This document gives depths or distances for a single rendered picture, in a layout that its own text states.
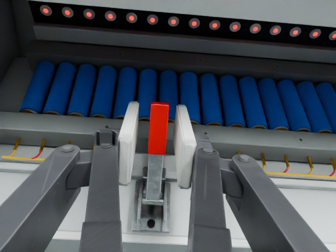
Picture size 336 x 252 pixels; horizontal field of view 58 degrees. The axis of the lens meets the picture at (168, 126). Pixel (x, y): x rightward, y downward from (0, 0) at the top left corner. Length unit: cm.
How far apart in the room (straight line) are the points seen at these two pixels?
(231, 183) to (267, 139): 11
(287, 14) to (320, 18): 2
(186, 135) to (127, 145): 3
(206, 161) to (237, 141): 11
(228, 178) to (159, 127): 6
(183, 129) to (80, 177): 6
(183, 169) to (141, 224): 8
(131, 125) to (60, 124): 9
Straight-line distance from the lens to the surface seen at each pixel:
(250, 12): 17
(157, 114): 20
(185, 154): 17
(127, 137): 17
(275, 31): 33
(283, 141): 27
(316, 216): 28
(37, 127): 26
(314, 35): 35
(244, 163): 16
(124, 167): 17
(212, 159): 16
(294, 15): 17
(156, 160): 21
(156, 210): 24
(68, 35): 34
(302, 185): 28
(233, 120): 28
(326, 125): 31
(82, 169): 16
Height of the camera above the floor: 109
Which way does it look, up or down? 31 degrees down
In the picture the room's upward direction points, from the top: 6 degrees clockwise
